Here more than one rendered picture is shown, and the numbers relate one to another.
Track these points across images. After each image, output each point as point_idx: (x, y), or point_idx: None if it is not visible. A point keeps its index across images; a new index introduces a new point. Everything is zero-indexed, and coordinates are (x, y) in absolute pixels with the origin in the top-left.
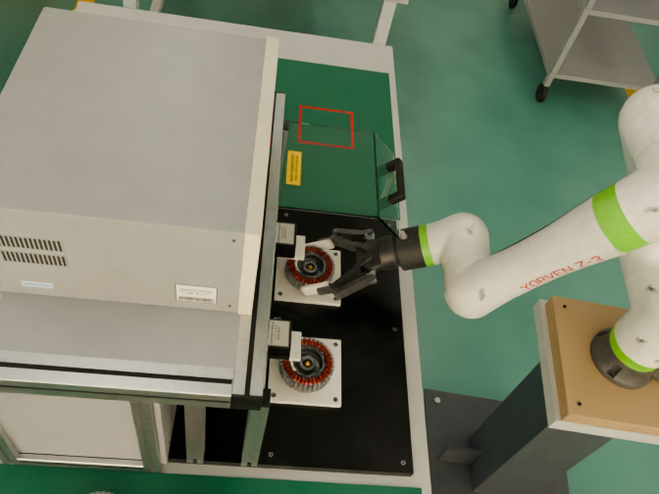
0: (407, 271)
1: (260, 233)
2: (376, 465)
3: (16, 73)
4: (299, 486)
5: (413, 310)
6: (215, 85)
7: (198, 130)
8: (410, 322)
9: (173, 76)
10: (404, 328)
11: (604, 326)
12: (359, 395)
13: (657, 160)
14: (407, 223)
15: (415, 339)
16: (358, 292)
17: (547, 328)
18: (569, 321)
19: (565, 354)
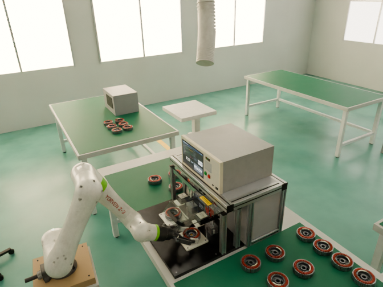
0: (159, 263)
1: (181, 135)
2: (142, 210)
3: (253, 135)
4: (159, 203)
5: (150, 252)
6: (219, 148)
7: (210, 142)
8: (149, 248)
9: (228, 146)
10: (150, 245)
11: (69, 277)
12: (155, 220)
13: (93, 169)
14: (169, 284)
15: (145, 244)
16: (171, 243)
17: (94, 273)
18: (86, 271)
19: (88, 258)
